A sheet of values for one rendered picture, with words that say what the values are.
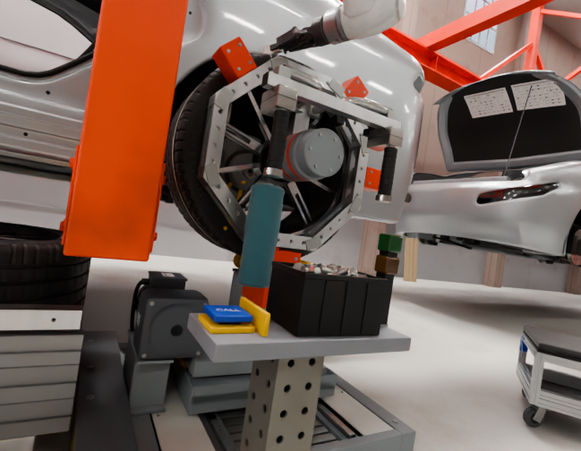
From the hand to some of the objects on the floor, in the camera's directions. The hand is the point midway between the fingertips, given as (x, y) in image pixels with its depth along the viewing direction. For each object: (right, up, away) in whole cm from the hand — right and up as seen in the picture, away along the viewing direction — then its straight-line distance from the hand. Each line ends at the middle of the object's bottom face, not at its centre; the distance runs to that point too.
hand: (272, 49), depth 112 cm
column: (-1, -120, -42) cm, 127 cm away
